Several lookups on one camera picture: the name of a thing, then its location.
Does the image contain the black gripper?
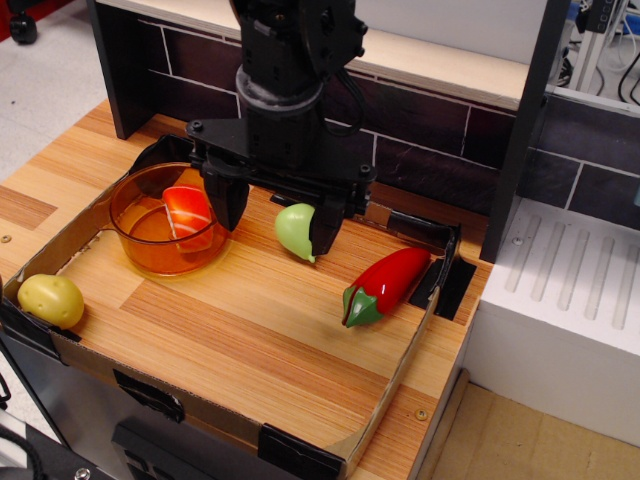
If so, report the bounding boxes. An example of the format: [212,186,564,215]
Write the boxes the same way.
[186,110,376,256]

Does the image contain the salmon nigiri sushi toy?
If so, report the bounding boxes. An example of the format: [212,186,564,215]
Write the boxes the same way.
[162,184,213,253]

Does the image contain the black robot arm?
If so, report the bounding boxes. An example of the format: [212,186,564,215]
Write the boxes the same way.
[186,1,376,256]

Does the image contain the orange transparent plastic pot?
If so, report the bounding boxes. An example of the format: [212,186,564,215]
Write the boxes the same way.
[109,162,229,276]

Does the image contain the cardboard fence with black tape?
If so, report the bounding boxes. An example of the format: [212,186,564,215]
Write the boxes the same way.
[1,126,486,479]

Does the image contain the green toy pear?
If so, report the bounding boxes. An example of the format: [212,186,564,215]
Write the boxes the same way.
[275,203,316,263]

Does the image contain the red toy chili pepper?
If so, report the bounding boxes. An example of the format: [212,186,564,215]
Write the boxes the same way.
[342,247,431,328]

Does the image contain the yellow toy potato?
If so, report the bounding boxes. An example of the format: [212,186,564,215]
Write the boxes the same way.
[17,274,85,330]

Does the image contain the white toy sink drainboard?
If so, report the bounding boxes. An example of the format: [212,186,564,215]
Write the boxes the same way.
[463,200,639,445]

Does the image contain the black caster wheel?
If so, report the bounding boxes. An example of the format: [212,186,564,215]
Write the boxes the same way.
[9,12,38,45]

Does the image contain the dark shelf frame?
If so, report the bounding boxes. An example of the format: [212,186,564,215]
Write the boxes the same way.
[89,1,546,262]

